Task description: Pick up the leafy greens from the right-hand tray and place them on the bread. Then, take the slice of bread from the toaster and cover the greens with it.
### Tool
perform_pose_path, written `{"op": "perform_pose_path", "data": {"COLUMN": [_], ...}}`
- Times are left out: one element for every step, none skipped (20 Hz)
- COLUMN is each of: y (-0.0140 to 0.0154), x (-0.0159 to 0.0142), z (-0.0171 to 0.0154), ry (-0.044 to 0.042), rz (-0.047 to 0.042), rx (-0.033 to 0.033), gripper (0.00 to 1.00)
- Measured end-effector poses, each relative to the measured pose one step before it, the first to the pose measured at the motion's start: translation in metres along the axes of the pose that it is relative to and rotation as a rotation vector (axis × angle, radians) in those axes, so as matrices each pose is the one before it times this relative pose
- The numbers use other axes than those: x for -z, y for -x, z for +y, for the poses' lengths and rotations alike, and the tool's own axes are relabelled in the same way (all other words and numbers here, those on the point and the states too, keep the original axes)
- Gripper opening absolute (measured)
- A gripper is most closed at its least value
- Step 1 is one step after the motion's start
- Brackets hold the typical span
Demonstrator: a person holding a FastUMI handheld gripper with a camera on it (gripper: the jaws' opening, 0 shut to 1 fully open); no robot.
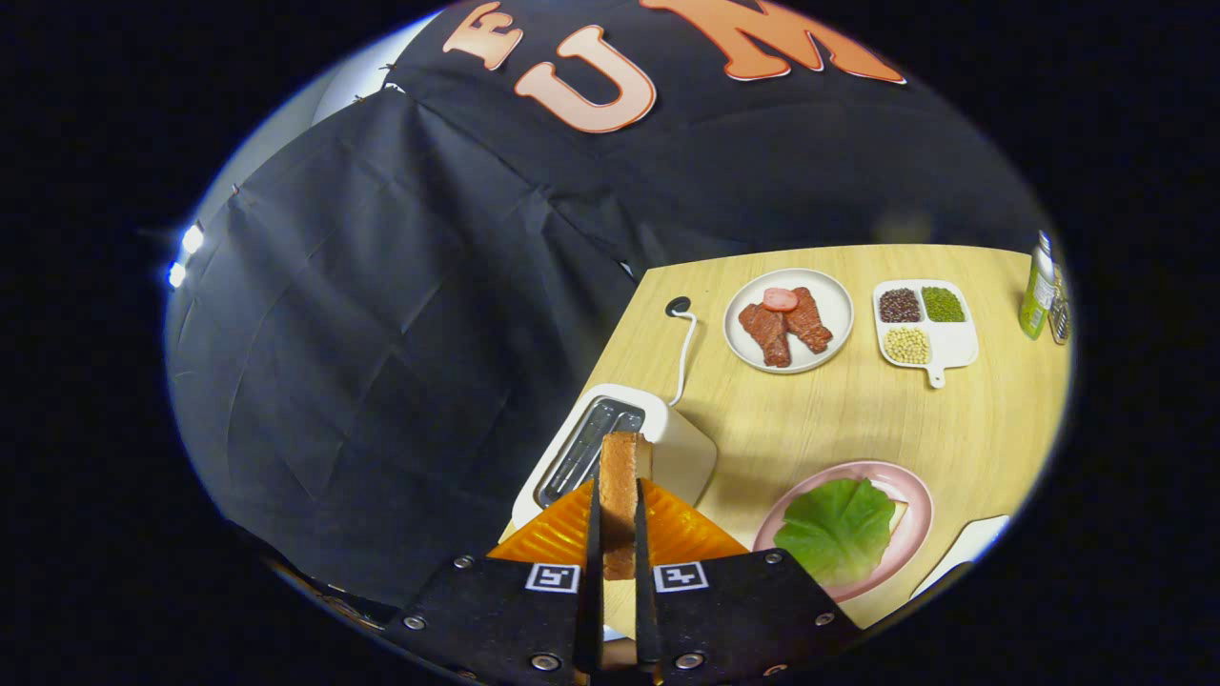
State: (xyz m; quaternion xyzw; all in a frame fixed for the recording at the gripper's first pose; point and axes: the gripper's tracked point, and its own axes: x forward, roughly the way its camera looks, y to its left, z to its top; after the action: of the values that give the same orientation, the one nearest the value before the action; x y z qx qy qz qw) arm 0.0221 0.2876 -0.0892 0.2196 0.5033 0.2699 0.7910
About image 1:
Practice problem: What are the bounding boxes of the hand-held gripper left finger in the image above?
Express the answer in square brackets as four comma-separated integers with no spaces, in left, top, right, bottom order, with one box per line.
[386,476,603,686]

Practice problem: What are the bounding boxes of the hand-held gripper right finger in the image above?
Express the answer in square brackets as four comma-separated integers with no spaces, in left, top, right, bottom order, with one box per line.
[633,476,864,686]

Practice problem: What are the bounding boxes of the green lettuce leaf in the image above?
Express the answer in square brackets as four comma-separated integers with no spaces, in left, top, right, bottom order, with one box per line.
[773,477,898,587]

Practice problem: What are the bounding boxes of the toasted bread slice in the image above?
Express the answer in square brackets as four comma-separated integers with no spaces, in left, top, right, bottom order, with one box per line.
[599,431,655,581]

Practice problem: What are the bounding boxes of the white toaster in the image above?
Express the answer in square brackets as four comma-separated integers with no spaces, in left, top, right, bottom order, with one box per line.
[512,384,718,535]

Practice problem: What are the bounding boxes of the pink plate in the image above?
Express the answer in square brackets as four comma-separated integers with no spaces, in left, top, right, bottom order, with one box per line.
[752,460,934,604]

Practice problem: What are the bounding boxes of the brown meat piece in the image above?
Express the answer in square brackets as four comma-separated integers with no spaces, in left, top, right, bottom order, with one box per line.
[783,287,834,354]
[737,302,793,369]

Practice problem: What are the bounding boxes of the black backdrop cloth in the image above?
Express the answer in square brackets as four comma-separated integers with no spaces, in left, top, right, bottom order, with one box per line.
[162,0,1049,611]

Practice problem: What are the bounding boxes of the yellow soybeans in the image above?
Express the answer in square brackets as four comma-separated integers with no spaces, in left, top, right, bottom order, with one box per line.
[884,327,931,366]

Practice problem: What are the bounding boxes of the white oval plate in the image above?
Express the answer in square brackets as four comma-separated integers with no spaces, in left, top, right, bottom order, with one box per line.
[723,268,855,374]

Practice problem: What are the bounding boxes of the white divided dish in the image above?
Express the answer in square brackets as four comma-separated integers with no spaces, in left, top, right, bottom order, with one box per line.
[873,278,980,389]

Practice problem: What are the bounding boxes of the green label metal bottle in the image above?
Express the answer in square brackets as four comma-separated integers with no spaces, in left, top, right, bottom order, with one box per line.
[1018,230,1057,341]

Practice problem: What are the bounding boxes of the white toaster cable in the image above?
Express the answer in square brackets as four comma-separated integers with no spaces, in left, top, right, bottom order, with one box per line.
[667,310,700,409]

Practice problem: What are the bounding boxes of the wire cutlery holder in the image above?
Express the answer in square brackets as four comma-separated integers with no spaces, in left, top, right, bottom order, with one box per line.
[1048,267,1072,346]

